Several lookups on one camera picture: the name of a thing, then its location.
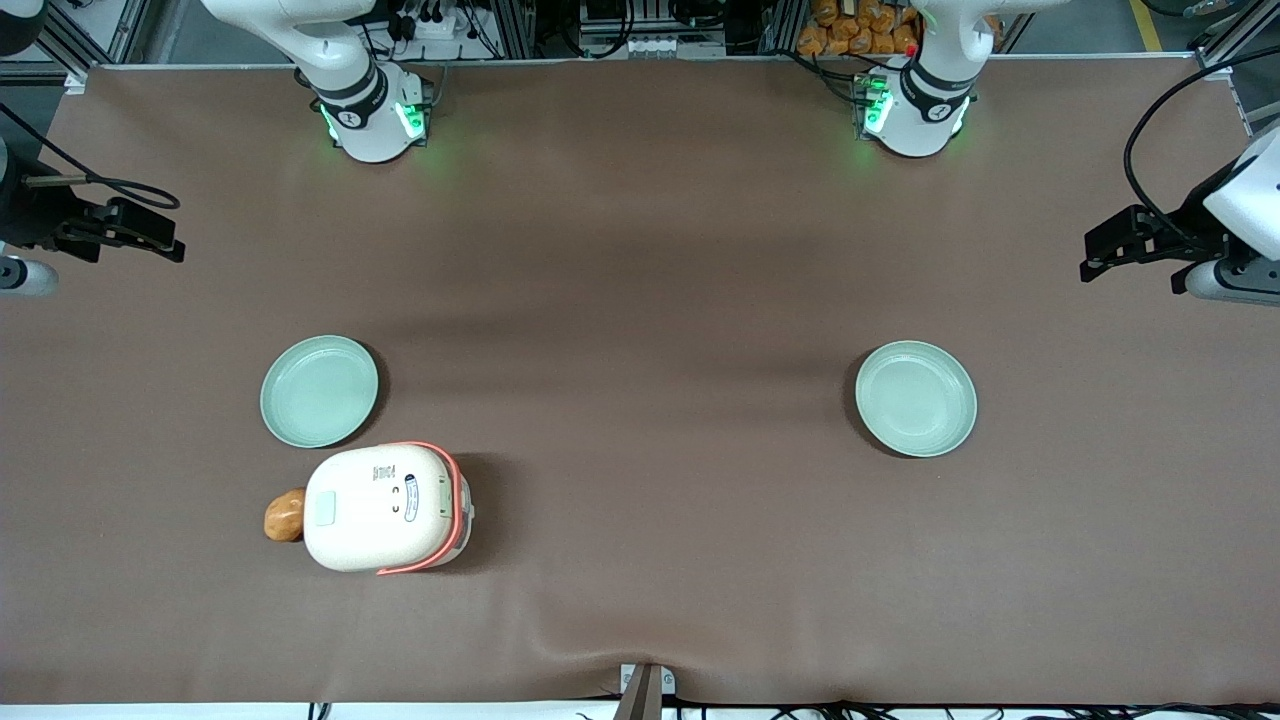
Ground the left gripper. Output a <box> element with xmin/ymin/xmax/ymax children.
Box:
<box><xmin>1079</xmin><ymin>130</ymin><xmax>1280</xmax><ymax>283</ymax></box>

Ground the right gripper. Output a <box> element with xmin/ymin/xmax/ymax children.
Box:
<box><xmin>0</xmin><ymin>172</ymin><xmax>187</xmax><ymax>264</ymax></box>

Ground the cream rice cooker orange rim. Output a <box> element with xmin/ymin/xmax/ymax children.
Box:
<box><xmin>303</xmin><ymin>441</ymin><xmax>476</xmax><ymax>577</ymax></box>

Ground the pale green plate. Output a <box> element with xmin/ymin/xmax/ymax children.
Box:
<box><xmin>855</xmin><ymin>341</ymin><xmax>978</xmax><ymax>459</ymax></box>
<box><xmin>260</xmin><ymin>335</ymin><xmax>381</xmax><ymax>449</ymax></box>

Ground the brown bread roll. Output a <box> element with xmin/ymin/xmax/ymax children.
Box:
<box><xmin>264</xmin><ymin>487</ymin><xmax>308</xmax><ymax>544</ymax></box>

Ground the crate of orange items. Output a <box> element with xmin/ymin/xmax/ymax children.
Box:
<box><xmin>796</xmin><ymin>0</ymin><xmax>923</xmax><ymax>57</ymax></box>

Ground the white power strip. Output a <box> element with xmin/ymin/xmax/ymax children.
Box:
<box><xmin>400</xmin><ymin>4</ymin><xmax>487</xmax><ymax>43</ymax></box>

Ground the brown table cover mat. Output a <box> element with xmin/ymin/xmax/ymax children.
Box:
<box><xmin>0</xmin><ymin>55</ymin><xmax>1280</xmax><ymax>705</ymax></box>

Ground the white terminal block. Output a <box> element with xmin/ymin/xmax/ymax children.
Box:
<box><xmin>582</xmin><ymin>33</ymin><xmax>727</xmax><ymax>59</ymax></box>

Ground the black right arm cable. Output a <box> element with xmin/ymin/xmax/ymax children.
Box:
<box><xmin>0</xmin><ymin>104</ymin><xmax>183</xmax><ymax>213</ymax></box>

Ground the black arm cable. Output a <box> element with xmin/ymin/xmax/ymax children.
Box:
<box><xmin>1123</xmin><ymin>44</ymin><xmax>1280</xmax><ymax>253</ymax></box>
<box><xmin>0</xmin><ymin>104</ymin><xmax>183</xmax><ymax>213</ymax></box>

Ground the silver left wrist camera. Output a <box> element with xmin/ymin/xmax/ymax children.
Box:
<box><xmin>1170</xmin><ymin>257</ymin><xmax>1280</xmax><ymax>307</ymax></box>

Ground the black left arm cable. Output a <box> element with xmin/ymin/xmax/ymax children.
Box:
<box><xmin>1123</xmin><ymin>44</ymin><xmax>1280</xmax><ymax>253</ymax></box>

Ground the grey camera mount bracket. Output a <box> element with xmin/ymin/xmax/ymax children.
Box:
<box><xmin>614</xmin><ymin>662</ymin><xmax>677</xmax><ymax>720</ymax></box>

